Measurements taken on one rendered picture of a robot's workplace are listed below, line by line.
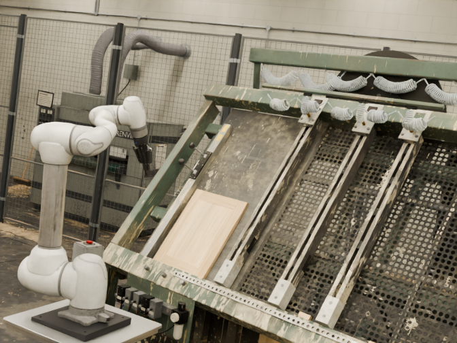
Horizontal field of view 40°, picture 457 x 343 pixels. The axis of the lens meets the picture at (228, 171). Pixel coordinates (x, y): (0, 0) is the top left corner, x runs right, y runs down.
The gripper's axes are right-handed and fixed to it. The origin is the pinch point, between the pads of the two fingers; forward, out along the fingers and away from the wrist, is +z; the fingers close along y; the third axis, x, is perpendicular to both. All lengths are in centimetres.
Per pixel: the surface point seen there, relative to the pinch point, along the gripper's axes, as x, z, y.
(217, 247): 5, 37, -43
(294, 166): -41, 8, -67
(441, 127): -60, -15, -139
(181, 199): -15.9, 26.8, -6.0
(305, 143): -54, 0, -69
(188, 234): 0.6, 36.6, -21.1
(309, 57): -125, -23, -39
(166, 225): -0.2, 35.0, -5.2
